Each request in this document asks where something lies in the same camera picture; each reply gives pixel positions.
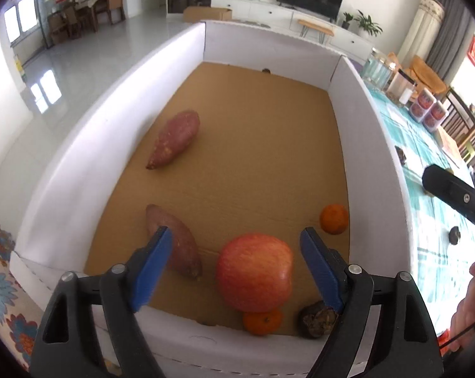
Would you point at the dark wooden table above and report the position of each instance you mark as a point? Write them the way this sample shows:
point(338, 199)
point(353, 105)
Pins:
point(464, 118)

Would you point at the window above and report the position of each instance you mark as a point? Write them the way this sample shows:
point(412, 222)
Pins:
point(21, 19)

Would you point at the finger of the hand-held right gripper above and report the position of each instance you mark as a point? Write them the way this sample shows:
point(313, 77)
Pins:
point(454, 195)

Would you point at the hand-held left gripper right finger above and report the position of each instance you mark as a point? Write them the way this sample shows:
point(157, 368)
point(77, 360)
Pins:
point(322, 271)

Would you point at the standing air conditioner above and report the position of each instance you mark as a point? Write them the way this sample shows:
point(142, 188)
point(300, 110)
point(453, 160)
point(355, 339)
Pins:
point(422, 27)

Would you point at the red and white can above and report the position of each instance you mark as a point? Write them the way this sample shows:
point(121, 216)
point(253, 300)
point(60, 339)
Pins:
point(422, 105)
point(436, 115)

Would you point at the small potted green plant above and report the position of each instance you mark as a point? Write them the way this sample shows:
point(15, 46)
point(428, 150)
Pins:
point(347, 19)

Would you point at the grey curtain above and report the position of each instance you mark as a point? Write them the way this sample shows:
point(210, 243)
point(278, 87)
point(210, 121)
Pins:
point(454, 39)

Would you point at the red apple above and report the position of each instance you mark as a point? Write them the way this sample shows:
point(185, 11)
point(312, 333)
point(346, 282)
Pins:
point(255, 271)

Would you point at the wooden dining set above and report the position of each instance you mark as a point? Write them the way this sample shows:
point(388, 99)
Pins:
point(88, 12)

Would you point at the glass jar with gold lid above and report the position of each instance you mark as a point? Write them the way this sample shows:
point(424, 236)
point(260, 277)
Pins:
point(375, 69)

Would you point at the orange lounge chair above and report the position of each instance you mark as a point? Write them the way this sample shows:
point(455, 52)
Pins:
point(426, 73)

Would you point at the brown cardboard box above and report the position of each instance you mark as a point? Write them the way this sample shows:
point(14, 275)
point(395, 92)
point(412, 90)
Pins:
point(207, 13)

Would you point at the small orange tangerine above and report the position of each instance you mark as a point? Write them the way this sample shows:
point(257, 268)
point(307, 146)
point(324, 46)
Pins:
point(262, 321)
point(334, 218)

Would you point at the person's right hand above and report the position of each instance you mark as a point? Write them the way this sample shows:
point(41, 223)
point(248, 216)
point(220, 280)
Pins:
point(464, 319)

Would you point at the large potted green plant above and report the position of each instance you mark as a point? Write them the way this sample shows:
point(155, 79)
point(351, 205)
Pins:
point(367, 23)

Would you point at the white television cabinet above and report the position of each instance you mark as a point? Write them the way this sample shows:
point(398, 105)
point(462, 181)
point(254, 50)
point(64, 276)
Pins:
point(269, 10)

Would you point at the reddish sweet potato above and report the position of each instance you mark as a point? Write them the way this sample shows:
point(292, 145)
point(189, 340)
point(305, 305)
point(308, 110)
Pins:
point(174, 138)
point(182, 248)

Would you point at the green plastic stool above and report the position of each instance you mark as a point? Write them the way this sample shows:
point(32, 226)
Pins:
point(471, 153)

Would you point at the floral cloth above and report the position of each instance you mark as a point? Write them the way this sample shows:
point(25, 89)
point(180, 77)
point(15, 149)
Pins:
point(1, 283)

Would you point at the white cardboard box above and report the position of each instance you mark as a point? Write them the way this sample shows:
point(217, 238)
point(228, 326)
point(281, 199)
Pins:
point(261, 145)

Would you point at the glass jar with dark lid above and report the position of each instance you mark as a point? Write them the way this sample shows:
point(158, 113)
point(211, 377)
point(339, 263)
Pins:
point(401, 86)

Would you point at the orange book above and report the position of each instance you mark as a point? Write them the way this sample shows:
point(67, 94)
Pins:
point(447, 142)

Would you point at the small wooden bench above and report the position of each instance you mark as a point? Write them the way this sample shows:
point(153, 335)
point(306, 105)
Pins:
point(316, 25)

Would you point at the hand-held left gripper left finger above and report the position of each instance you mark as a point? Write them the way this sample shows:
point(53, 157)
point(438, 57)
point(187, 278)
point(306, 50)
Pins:
point(151, 271)

